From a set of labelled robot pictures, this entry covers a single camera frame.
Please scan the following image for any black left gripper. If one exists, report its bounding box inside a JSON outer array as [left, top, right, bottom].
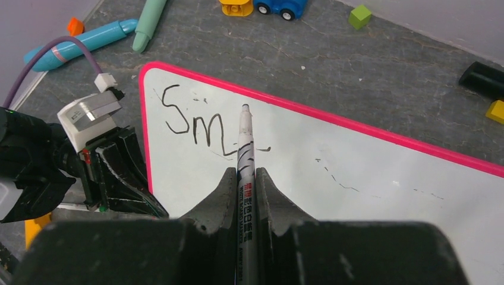
[[59, 127, 169, 219]]

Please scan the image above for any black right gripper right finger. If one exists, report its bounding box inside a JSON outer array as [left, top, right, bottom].
[[256, 167, 468, 284]]

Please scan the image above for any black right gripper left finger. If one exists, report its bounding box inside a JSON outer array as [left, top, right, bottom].
[[11, 167, 237, 284]]

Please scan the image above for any black capped white marker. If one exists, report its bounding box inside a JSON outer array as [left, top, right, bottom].
[[236, 104, 259, 284]]

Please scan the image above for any pink framed whiteboard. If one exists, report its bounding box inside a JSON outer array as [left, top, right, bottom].
[[138, 62, 503, 284]]

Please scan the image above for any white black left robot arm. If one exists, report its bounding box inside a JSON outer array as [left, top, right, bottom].
[[1, 108, 169, 223]]

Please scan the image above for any blue toy stick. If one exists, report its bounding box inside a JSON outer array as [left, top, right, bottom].
[[23, 19, 138, 74]]

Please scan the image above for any small orange toy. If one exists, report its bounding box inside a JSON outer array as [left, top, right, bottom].
[[67, 17, 85, 37]]

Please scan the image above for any mint green toy stick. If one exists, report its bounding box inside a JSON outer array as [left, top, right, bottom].
[[132, 0, 167, 53]]

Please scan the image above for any yellow toy piece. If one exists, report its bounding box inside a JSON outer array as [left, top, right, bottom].
[[219, 0, 254, 17]]

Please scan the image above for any blue toy car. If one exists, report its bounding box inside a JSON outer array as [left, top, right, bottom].
[[253, 0, 308, 21]]

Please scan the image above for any small green cube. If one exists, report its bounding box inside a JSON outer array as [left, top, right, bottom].
[[348, 5, 372, 30]]

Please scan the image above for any yellow block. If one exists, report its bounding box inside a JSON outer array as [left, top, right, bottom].
[[485, 100, 504, 125]]

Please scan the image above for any black cylinder object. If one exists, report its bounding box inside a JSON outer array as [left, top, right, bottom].
[[458, 61, 503, 100]]

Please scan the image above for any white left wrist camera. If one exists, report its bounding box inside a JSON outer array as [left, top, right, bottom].
[[57, 73, 124, 152]]

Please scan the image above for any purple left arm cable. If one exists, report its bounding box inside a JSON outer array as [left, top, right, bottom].
[[3, 36, 104, 109]]

